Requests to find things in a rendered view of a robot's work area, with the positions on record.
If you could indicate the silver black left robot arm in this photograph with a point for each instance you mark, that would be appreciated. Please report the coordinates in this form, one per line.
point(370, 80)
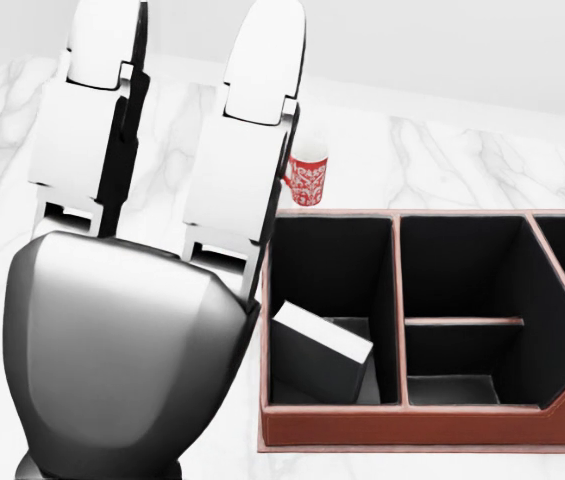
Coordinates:
point(97, 471)

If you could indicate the red white patterned mug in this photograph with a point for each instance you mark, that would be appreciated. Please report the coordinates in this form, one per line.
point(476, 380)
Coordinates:
point(308, 182)

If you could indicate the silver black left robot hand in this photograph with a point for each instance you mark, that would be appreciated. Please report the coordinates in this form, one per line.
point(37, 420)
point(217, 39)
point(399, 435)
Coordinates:
point(117, 340)

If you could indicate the red-brown desk caddy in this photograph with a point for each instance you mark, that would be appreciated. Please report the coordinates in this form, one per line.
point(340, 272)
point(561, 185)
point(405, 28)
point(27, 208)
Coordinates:
point(462, 425)

